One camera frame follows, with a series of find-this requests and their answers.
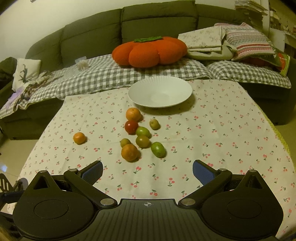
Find cherry print tablecloth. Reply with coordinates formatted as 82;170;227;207
20;80;295;238

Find striped knit pillow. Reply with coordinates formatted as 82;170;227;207
214;22;281;67

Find small green fruit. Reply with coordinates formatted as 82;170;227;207
120;138;131;148

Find folded floral sheets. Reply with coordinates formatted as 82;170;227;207
178;26;237;60

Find white ribbed plate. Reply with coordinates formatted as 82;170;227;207
128;76;193;108

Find brownish green tomato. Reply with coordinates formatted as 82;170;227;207
135;135;150;149

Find dark green sofa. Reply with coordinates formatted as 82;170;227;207
1;1;295;140

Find large orange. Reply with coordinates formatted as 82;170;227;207
125;108;142;122

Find white tissue box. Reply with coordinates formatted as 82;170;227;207
75;56;89;71

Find stack of papers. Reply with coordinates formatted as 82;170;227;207
235;1;267;27

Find small yellow-green fruit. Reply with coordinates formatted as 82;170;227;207
149;118;160;130

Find red tomato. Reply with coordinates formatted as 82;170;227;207
125;120;138;135

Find orange pumpkin cushion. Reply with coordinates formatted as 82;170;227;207
112;36;187;68

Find green red book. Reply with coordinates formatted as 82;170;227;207
275;48;290;77

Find floral purple cloth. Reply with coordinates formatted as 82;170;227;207
4;71;60;110

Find grey checkered blanket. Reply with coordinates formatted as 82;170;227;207
1;55;292;118

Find small orange tangerine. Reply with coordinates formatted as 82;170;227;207
73;132;86;145

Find white pillow with print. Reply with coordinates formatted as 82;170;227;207
12;58;42;92

